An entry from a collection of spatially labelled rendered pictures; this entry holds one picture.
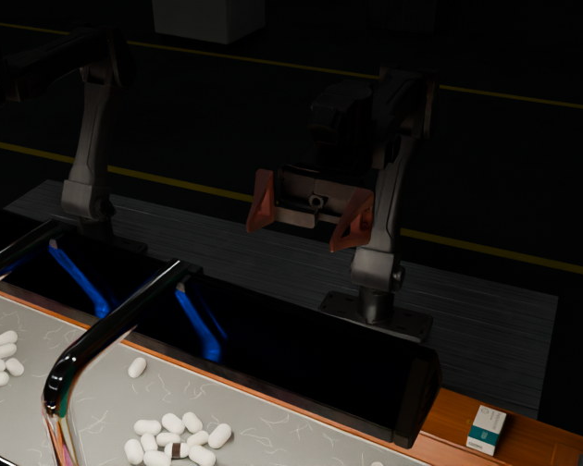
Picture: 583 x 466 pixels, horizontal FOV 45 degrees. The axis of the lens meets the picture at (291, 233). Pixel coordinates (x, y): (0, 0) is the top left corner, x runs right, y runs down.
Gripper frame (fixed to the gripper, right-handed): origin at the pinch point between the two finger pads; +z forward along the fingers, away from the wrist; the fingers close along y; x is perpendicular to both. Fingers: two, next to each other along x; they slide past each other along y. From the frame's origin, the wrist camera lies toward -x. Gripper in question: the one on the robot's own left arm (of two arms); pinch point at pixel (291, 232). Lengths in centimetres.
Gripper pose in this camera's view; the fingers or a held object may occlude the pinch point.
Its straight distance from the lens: 76.1
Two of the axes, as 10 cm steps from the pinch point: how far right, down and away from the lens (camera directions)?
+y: 9.2, 2.1, -3.3
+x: 0.1, 8.4, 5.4
